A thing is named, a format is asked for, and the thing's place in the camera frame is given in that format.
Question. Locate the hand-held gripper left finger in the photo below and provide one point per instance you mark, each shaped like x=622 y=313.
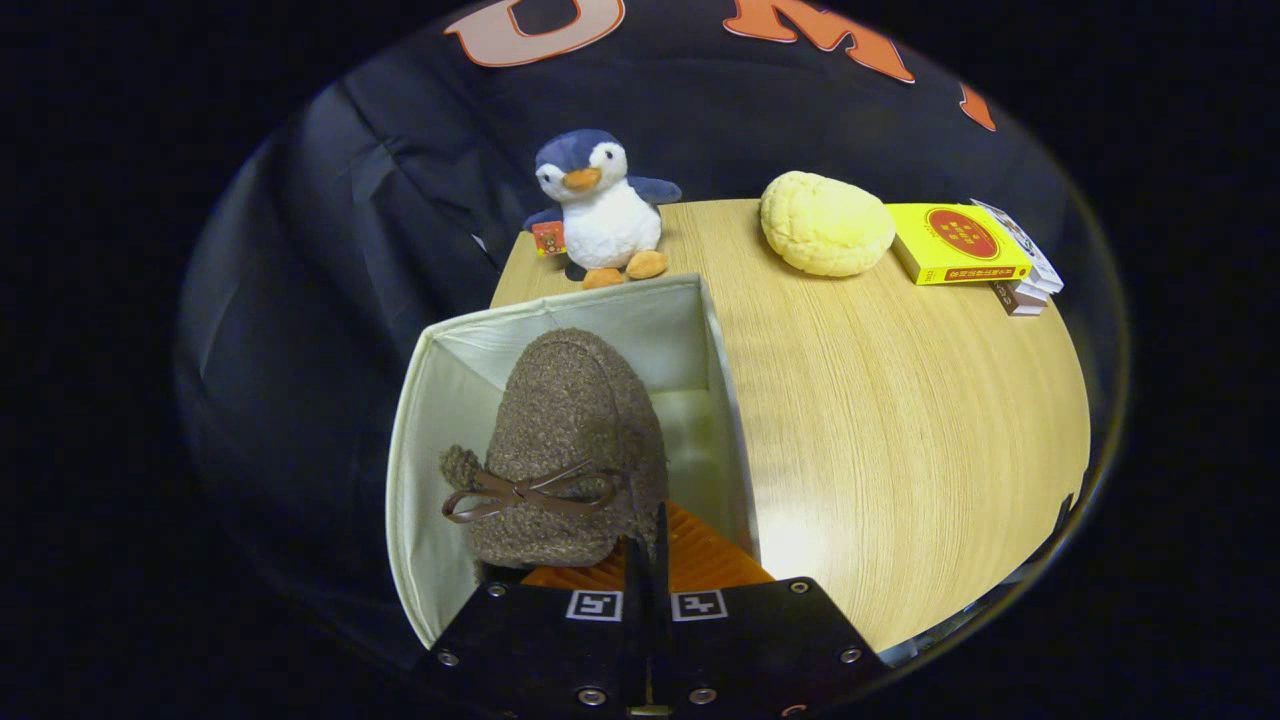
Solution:
x=540 y=650

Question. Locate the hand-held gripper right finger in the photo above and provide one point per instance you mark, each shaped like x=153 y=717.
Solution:
x=760 y=650

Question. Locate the brown fuzzy shoe with bow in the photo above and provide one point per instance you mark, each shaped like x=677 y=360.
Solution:
x=570 y=400

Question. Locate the cream fabric storage box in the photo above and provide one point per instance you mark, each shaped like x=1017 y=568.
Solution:
x=440 y=400

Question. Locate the yellow bun plush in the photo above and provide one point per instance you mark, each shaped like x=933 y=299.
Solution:
x=825 y=222

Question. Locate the blue and white penguin plush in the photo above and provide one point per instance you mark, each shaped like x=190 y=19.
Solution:
x=610 y=220

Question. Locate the brown book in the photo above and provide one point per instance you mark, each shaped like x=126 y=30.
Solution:
x=1020 y=300

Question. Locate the yellow book with red circle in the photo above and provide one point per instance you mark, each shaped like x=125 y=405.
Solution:
x=960 y=245

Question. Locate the white illustrated book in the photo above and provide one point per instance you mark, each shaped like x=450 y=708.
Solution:
x=1030 y=255

